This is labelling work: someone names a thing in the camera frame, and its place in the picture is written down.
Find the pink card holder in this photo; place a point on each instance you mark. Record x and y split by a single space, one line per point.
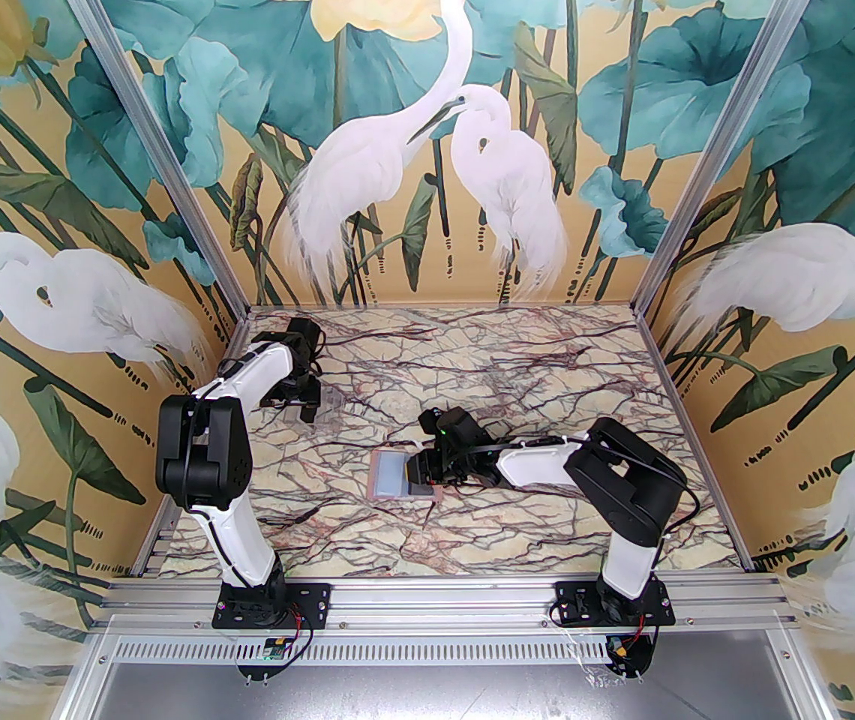
390 477

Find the aluminium frame post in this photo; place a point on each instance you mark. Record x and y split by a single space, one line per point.
162 139
722 139

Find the black bracket with yellow connector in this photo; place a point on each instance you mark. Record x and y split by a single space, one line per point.
626 653

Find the aluminium mounting rail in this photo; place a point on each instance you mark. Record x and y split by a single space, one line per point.
442 604

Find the grey metal sheet panel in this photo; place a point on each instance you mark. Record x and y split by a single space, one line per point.
442 694

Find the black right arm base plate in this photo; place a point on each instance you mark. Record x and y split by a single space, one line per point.
574 601

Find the perforated metal strip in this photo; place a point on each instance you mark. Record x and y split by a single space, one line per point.
442 649

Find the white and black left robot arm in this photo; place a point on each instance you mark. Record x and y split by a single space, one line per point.
262 368

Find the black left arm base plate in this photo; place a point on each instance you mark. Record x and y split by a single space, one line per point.
315 601

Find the aluminium table side rail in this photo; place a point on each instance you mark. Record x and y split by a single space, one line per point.
144 552
664 372

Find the black card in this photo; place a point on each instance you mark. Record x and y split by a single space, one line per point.
331 411

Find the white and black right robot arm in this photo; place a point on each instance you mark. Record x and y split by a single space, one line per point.
532 466

